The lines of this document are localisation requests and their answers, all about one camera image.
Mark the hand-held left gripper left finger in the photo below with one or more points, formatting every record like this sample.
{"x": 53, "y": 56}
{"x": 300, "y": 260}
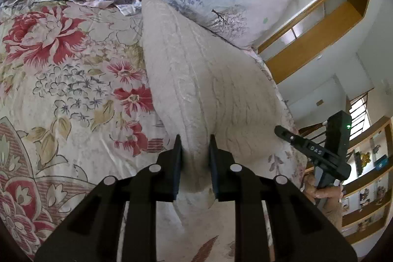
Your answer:
{"x": 176, "y": 171}

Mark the wooden bedside cabinet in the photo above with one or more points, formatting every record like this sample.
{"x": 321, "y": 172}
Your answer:
{"x": 322, "y": 22}

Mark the person's right hand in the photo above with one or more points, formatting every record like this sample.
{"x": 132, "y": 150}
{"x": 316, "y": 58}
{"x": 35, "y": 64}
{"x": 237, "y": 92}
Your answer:
{"x": 325, "y": 193}

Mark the wooden shelf with figurines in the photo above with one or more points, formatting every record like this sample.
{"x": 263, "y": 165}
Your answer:
{"x": 368, "y": 188}

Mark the wall switch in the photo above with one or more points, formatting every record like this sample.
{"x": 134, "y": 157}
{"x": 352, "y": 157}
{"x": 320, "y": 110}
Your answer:
{"x": 320, "y": 102}

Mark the floral bedspread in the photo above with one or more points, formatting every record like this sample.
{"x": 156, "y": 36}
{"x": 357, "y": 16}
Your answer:
{"x": 67, "y": 81}

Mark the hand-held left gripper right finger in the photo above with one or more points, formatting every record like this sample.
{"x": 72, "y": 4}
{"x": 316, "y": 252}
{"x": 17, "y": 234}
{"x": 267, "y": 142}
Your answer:
{"x": 214, "y": 171}

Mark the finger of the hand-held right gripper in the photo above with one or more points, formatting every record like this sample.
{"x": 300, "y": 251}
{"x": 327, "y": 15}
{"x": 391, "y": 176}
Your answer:
{"x": 288, "y": 134}

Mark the person's right forearm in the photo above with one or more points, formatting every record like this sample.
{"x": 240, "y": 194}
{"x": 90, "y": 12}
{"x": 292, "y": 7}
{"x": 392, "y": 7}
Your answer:
{"x": 334, "y": 213}

